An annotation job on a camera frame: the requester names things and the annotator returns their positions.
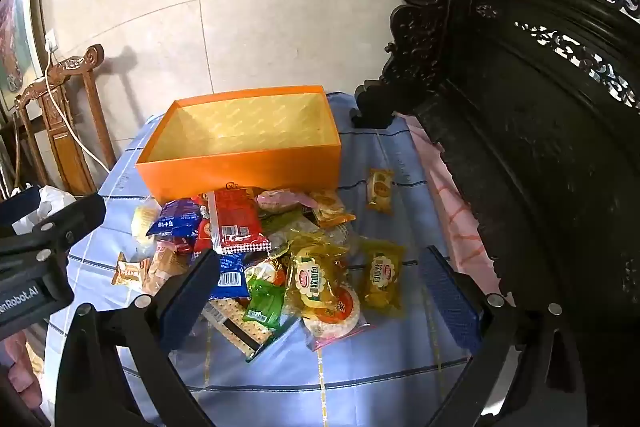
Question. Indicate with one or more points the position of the colourful framed picture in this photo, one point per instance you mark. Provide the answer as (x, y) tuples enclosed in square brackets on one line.
[(12, 37)]

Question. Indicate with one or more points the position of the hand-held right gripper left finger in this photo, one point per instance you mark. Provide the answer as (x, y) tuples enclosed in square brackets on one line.
[(186, 302)]

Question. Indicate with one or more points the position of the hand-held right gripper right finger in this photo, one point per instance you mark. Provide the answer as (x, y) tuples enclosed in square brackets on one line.
[(450, 302)]

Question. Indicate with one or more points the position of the blue barcode snack packet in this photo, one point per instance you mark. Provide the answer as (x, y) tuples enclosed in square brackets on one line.
[(230, 274)]

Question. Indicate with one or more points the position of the blue fish snack packet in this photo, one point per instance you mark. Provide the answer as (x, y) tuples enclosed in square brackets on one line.
[(175, 217)]

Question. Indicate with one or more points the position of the striped sandwich cracker packet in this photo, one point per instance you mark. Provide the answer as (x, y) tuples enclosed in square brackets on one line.
[(240, 332)]

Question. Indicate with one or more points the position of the small yellow cake packet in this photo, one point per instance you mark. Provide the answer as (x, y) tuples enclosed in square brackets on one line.
[(380, 189)]

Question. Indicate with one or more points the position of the red snack packet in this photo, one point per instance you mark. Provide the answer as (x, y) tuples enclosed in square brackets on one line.
[(235, 219)]

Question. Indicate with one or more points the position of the orange yellow cake packet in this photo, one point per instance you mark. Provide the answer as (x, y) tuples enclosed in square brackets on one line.
[(327, 207)]

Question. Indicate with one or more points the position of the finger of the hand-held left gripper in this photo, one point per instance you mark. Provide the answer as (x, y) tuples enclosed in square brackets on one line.
[(20, 207), (75, 217)]

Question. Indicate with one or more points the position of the large yellow pastry packet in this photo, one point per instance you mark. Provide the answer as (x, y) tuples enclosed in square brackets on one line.
[(315, 279)]

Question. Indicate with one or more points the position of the brown carved wooden chair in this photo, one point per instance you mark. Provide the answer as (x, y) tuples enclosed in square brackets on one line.
[(67, 127)]

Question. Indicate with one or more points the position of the orange cardboard box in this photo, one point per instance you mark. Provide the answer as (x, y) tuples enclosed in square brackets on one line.
[(240, 167)]

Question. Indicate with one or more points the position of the small orange snack packet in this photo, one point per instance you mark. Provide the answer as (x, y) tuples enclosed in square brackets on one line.
[(127, 272)]

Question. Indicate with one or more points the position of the green snack packet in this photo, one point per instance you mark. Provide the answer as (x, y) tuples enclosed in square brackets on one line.
[(265, 302)]

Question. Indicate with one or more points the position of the white plastic bag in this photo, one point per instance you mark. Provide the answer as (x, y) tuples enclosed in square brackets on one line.
[(47, 204)]

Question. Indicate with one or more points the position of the clear yellow green packet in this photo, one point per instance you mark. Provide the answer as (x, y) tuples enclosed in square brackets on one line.
[(300, 232)]

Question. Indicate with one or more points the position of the blue checked tablecloth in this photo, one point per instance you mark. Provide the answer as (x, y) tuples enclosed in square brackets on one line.
[(350, 387)]

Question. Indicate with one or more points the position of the white wall socket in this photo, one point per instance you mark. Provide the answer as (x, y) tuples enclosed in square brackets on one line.
[(52, 42)]

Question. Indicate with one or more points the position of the pink snack packet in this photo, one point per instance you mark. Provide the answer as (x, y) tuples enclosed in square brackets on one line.
[(280, 201)]

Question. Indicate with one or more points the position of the pink striped cloth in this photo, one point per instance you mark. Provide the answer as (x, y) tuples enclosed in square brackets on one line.
[(460, 227)]

